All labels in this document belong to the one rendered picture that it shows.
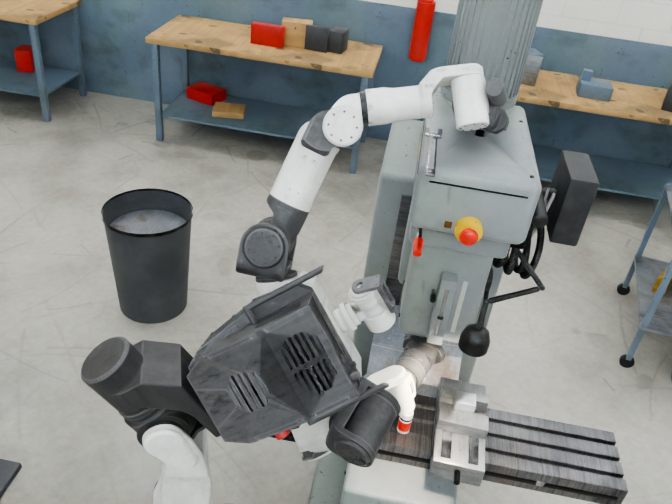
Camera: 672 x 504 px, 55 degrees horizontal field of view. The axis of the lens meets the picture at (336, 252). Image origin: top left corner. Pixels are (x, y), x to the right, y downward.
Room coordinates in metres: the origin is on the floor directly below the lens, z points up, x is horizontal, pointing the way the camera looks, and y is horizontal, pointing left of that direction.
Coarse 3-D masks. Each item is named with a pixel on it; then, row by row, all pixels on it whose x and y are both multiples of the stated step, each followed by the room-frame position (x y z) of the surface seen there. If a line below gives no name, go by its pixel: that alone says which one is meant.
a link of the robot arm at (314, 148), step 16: (320, 112) 1.18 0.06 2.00; (336, 112) 1.18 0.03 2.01; (352, 112) 1.18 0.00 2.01; (304, 128) 1.19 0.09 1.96; (320, 128) 1.17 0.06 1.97; (336, 128) 1.16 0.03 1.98; (352, 128) 1.17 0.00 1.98; (304, 144) 1.16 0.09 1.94; (320, 144) 1.16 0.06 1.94; (336, 144) 1.15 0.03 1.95; (288, 160) 1.17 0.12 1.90; (304, 160) 1.15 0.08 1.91; (320, 160) 1.16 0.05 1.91; (288, 176) 1.14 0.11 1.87; (304, 176) 1.14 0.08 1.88; (320, 176) 1.16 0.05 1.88; (272, 192) 1.14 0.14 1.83; (288, 192) 1.13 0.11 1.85; (304, 192) 1.13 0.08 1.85; (304, 208) 1.13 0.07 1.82
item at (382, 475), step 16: (352, 464) 1.31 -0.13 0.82; (384, 464) 1.32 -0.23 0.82; (400, 464) 1.33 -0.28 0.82; (352, 480) 1.25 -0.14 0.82; (368, 480) 1.26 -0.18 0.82; (384, 480) 1.26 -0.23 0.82; (400, 480) 1.27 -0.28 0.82; (416, 480) 1.28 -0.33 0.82; (432, 480) 1.29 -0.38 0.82; (448, 480) 1.29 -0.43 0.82; (352, 496) 1.21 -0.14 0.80; (368, 496) 1.21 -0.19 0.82; (384, 496) 1.21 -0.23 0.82; (400, 496) 1.21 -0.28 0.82; (416, 496) 1.22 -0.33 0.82; (432, 496) 1.23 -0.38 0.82; (448, 496) 1.24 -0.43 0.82
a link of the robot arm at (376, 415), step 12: (372, 396) 0.99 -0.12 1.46; (360, 408) 0.96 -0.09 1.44; (372, 408) 0.96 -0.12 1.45; (384, 408) 0.97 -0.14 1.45; (348, 420) 0.94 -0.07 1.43; (360, 420) 0.93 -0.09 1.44; (372, 420) 0.93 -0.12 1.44; (384, 420) 0.95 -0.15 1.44; (360, 432) 0.90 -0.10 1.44; (372, 432) 0.91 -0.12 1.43; (384, 432) 0.93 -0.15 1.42; (372, 444) 0.89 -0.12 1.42
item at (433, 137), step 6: (426, 132) 1.40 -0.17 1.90; (438, 132) 1.41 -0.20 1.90; (432, 138) 1.37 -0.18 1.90; (432, 144) 1.33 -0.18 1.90; (432, 150) 1.30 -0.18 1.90; (432, 156) 1.27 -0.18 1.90; (426, 162) 1.24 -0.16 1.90; (432, 162) 1.24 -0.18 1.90; (426, 168) 1.21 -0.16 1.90; (432, 168) 1.21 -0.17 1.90; (426, 174) 1.19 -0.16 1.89; (432, 174) 1.19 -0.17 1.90
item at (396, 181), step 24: (408, 120) 2.30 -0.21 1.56; (408, 144) 2.08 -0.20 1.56; (384, 168) 1.88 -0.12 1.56; (408, 168) 1.90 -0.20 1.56; (384, 192) 1.83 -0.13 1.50; (408, 192) 1.83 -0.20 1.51; (384, 216) 1.83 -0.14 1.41; (384, 240) 1.83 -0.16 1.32; (384, 264) 1.83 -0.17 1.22; (360, 336) 1.83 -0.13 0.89
